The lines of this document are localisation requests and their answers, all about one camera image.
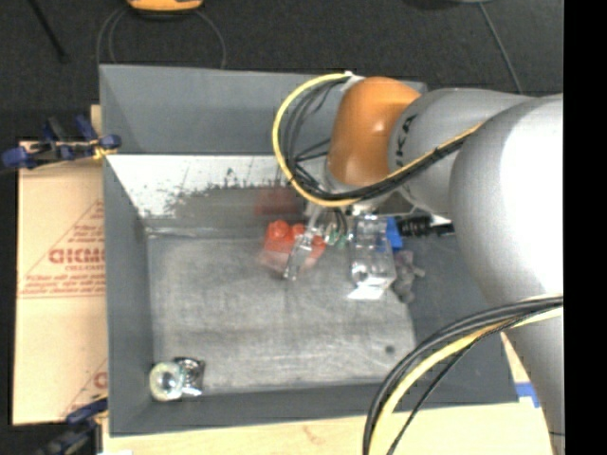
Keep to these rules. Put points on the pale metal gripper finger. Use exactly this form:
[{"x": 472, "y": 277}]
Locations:
[{"x": 297, "y": 259}]

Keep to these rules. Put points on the red toy brick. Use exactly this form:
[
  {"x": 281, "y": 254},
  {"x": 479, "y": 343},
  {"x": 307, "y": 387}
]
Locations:
[{"x": 280, "y": 240}]

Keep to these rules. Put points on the grey metal bin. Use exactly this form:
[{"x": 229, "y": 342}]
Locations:
[{"x": 265, "y": 311}]

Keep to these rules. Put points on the clear plastic block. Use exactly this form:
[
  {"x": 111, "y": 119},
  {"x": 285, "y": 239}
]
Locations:
[{"x": 372, "y": 259}]

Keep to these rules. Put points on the blue block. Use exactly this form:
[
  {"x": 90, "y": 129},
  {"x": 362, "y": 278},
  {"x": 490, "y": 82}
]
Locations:
[{"x": 393, "y": 235}]

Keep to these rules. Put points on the small grey toy figure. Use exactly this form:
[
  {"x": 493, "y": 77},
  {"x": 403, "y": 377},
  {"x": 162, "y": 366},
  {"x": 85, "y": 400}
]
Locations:
[{"x": 405, "y": 275}]

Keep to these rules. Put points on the clear glass stopper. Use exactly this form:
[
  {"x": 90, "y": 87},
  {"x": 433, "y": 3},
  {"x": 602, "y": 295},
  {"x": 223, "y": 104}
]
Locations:
[{"x": 173, "y": 379}]

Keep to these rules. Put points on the brown cardboard board red print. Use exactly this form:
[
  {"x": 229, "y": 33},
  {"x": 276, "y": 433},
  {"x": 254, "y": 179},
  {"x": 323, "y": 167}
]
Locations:
[{"x": 57, "y": 301}]

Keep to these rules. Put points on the black cylinder on white bracket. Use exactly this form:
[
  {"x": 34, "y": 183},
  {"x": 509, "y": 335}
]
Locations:
[{"x": 417, "y": 227}]

